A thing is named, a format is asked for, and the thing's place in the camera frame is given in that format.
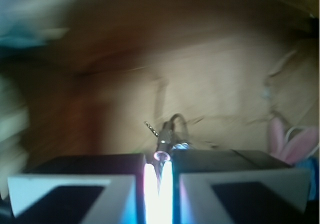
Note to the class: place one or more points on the brown paper bag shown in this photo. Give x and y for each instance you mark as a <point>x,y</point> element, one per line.
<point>87,74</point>

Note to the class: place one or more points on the silver key bunch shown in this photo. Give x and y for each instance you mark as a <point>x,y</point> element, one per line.
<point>167,141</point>

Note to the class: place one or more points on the blue sponge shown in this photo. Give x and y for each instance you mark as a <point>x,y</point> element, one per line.
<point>312,164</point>

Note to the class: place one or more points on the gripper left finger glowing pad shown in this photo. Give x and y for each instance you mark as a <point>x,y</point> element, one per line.
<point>83,189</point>

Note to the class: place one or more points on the pink plush bunny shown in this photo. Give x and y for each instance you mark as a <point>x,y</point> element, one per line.
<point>293,145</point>

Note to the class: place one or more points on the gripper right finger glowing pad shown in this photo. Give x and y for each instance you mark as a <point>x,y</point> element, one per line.
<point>235,187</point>

